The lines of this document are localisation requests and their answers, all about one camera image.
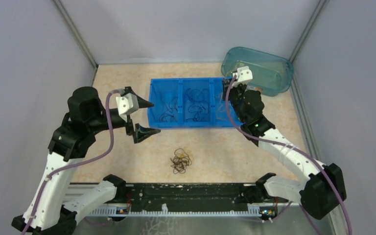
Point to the blue divided plastic bin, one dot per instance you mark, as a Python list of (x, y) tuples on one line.
[(188, 103)]

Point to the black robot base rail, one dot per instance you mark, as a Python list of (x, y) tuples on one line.
[(206, 198)]

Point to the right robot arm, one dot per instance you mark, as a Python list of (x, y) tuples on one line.
[(319, 188)]

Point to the grey slotted cable duct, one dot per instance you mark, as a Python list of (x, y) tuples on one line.
[(117, 211)]

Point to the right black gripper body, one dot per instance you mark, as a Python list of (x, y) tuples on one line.
[(235, 93)]

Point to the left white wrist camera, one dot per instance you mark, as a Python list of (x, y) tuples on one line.
[(126, 105)]

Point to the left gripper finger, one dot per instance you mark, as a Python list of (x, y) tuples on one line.
[(139, 102), (141, 133)]

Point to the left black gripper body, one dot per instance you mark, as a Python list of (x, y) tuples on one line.
[(129, 126)]

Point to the teal translucent plastic tub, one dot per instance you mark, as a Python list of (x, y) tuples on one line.
[(273, 74)]

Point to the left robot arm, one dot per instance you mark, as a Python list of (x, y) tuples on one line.
[(87, 116)]

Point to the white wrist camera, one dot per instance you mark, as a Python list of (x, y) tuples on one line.
[(126, 105), (242, 76)]

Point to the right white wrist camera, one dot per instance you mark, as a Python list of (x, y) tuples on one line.
[(242, 76)]

